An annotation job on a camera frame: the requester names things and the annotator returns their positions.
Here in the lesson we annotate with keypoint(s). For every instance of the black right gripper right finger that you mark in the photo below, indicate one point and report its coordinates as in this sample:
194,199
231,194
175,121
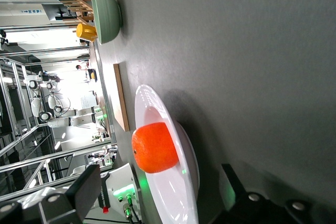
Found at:
236,187

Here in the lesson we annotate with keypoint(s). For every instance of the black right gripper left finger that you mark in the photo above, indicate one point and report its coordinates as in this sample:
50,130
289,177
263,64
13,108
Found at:
84,190

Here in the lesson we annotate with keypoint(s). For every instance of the white round plate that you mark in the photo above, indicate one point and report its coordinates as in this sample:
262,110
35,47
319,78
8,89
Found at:
170,197

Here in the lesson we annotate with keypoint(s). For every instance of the orange fruit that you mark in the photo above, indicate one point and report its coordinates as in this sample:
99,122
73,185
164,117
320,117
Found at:
155,147

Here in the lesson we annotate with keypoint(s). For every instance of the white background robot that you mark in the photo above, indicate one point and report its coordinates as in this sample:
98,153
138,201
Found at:
60,122

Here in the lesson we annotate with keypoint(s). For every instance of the wooden cutting board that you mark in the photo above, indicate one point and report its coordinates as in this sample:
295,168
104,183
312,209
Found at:
121,98

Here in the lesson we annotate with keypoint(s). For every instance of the yellow cup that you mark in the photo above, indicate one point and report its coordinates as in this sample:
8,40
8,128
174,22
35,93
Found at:
86,32

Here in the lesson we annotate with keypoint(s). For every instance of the pale green bowl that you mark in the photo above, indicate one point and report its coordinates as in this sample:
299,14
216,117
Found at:
107,14

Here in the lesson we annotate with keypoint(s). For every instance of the aluminium frame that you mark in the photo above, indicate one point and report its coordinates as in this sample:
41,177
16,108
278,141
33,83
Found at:
52,157

